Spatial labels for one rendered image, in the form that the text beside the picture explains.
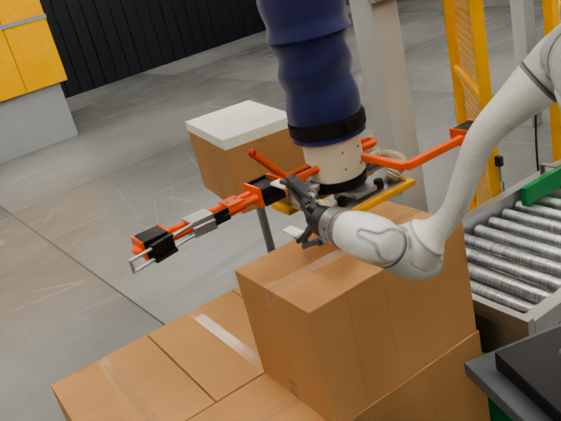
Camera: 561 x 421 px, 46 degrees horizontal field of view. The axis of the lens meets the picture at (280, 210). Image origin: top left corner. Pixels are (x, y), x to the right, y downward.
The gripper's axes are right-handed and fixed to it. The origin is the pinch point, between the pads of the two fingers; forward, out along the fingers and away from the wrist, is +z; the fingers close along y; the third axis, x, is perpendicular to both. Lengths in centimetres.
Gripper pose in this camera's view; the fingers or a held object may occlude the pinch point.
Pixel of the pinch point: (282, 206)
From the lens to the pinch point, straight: 169.5
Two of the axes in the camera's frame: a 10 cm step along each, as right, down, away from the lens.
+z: -5.6, -2.1, 8.0
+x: 8.0, -4.0, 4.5
